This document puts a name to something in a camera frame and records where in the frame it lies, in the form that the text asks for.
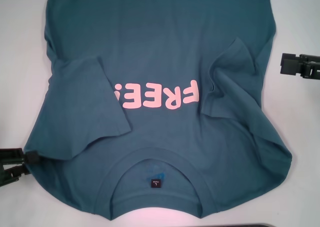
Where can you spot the teal T-shirt with pink print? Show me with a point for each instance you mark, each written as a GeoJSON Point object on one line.
{"type": "Point", "coordinates": [160, 37]}

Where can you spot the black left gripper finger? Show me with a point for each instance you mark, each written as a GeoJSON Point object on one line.
{"type": "Point", "coordinates": [32, 157]}
{"type": "Point", "coordinates": [12, 174]}

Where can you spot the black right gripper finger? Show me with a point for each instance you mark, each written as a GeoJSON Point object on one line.
{"type": "Point", "coordinates": [290, 69]}
{"type": "Point", "coordinates": [290, 59]}

